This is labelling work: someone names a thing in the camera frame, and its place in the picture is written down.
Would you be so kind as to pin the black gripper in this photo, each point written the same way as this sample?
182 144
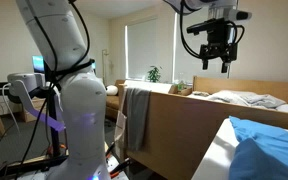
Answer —
219 50

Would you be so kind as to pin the blue shirt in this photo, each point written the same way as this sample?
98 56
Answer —
267 150

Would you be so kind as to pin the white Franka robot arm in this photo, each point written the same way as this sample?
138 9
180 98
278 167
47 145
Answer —
80 110

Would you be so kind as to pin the wooden bed footboard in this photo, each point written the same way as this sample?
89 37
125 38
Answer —
184 126

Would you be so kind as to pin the small wooden tray box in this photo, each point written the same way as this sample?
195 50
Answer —
185 91

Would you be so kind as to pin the green bottle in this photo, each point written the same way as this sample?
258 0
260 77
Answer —
180 85

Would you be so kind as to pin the white crumpled duvet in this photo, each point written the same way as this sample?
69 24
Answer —
247 98

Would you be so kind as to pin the green potted plant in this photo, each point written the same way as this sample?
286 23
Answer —
154 75

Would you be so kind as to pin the narrow white window blind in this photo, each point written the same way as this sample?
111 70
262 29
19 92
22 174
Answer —
142 50

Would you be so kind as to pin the white desk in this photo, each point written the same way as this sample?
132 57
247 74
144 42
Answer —
214 156

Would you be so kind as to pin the grey towel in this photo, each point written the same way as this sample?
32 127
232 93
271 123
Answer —
137 116

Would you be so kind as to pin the round white cushion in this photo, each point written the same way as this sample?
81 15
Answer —
111 90

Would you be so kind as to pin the brown couch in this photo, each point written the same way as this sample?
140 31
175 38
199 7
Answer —
112 103

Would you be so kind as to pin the slim floor lamp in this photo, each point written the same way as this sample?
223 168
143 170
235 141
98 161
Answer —
103 66

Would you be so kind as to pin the white hanging tote bag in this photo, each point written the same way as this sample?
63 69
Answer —
120 130

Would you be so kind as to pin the black red clamp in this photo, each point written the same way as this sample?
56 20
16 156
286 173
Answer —
120 165

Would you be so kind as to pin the black tripod pole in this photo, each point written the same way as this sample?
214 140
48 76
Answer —
53 133

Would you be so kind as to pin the glowing blue computer monitor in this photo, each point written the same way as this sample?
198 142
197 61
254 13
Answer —
38 63

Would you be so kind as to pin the brown cardboard box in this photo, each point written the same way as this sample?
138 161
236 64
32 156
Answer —
25 115

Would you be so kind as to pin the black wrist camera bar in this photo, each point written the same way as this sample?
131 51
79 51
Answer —
200 27

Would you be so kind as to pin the grey white camera mount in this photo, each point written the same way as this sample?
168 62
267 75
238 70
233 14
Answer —
24 81

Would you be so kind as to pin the black robot cart frame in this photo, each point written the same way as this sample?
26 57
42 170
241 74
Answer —
34 165

